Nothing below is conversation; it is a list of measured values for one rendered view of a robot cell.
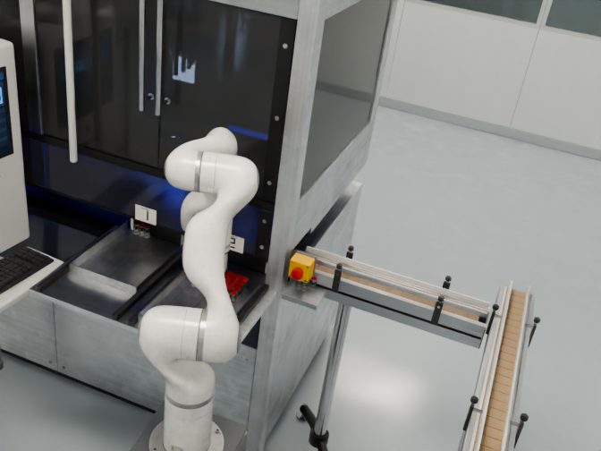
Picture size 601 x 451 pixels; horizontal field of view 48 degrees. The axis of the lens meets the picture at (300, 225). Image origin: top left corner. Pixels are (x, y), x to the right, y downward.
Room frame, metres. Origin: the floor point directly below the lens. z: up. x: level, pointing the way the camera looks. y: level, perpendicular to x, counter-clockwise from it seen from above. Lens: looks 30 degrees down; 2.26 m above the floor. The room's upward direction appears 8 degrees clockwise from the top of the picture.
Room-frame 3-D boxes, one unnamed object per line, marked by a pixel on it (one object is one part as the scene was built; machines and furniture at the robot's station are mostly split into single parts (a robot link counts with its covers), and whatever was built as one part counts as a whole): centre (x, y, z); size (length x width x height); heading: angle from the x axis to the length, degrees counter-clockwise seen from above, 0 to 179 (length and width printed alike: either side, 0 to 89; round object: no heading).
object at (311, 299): (1.96, -0.05, 0.87); 0.14 x 0.13 x 0.02; 163
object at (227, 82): (2.01, 0.30, 1.51); 0.43 x 0.01 x 0.59; 73
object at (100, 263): (1.98, 0.57, 0.90); 0.34 x 0.26 x 0.04; 163
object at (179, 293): (1.78, 0.28, 0.90); 0.34 x 0.26 x 0.04; 162
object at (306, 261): (1.92, -0.03, 1.00); 0.08 x 0.07 x 0.07; 163
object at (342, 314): (2.02, -0.20, 0.46); 0.09 x 0.09 x 0.77; 73
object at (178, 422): (1.23, 0.21, 0.95); 0.19 x 0.19 x 0.18
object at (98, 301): (1.87, 0.43, 0.87); 0.70 x 0.48 x 0.02; 73
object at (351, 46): (2.39, -0.10, 1.51); 0.85 x 0.01 x 0.59; 163
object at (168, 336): (1.23, 0.24, 1.16); 0.19 x 0.12 x 0.24; 94
